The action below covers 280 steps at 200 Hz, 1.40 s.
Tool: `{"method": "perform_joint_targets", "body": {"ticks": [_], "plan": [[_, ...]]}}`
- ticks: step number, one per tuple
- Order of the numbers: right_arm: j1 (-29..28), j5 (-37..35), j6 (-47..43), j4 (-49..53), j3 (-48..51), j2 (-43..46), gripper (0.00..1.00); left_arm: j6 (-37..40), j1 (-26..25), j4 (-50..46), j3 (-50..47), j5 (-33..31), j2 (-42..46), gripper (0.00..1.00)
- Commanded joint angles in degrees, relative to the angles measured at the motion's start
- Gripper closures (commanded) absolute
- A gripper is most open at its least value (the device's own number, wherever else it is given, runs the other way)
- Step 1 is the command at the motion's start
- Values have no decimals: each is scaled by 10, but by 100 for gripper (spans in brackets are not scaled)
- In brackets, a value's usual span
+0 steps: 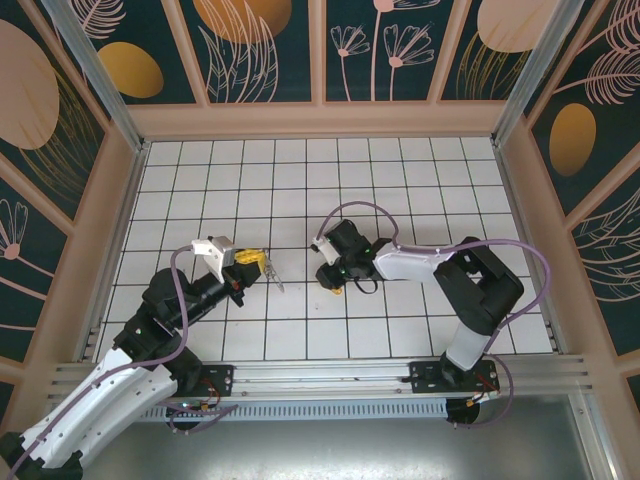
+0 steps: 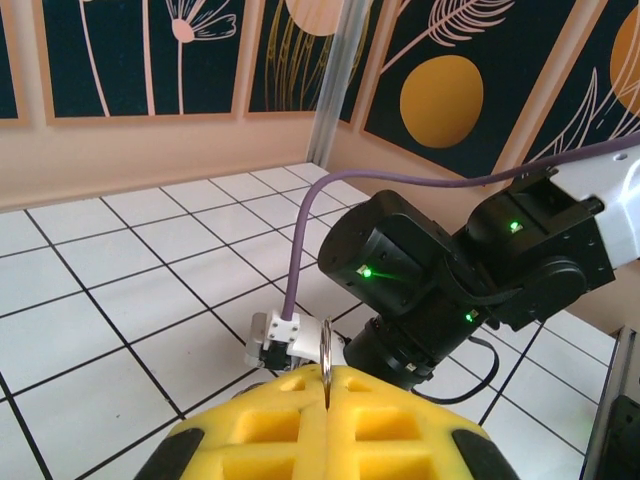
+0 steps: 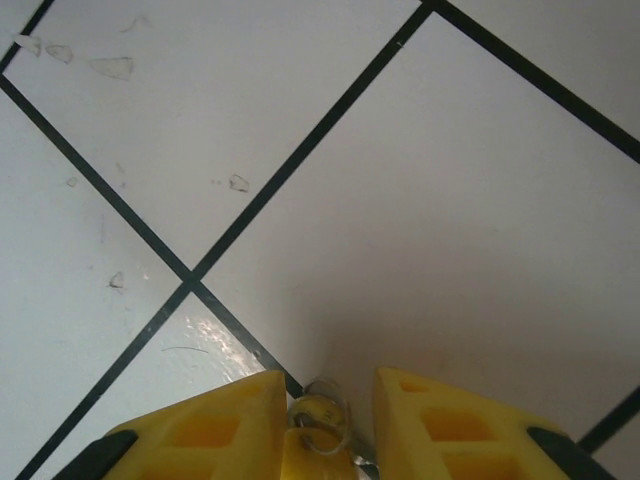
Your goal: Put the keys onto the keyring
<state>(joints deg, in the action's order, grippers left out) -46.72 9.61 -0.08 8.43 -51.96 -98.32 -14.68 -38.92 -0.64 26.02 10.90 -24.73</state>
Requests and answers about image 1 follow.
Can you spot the clear plastic bag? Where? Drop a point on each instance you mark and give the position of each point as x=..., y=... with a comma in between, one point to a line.
x=275, y=274

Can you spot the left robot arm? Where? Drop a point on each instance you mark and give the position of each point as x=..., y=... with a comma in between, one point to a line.
x=100, y=400

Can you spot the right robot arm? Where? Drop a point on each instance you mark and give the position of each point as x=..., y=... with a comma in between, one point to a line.
x=415, y=262

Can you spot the small circuit board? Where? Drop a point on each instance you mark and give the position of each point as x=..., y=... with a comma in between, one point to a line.
x=187, y=406

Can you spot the grey sheet metal panel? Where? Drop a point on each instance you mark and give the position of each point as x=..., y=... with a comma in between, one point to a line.
x=320, y=450

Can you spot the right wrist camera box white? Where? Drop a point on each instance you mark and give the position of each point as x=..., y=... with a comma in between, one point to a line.
x=324, y=250

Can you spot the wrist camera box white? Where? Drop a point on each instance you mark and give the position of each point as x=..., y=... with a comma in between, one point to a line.
x=324, y=250
x=212, y=250

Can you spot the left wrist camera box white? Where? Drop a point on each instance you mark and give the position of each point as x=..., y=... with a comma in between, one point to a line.
x=212, y=250

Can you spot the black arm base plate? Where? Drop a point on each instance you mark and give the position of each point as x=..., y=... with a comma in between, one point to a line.
x=425, y=377
x=220, y=377

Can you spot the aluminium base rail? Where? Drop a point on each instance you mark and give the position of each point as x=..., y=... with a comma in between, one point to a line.
x=320, y=377

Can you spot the aluminium table side rail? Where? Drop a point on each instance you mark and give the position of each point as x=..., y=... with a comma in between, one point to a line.
x=513, y=200

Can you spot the aluminium frame post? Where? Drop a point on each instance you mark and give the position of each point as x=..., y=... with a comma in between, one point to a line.
x=534, y=70
x=102, y=70

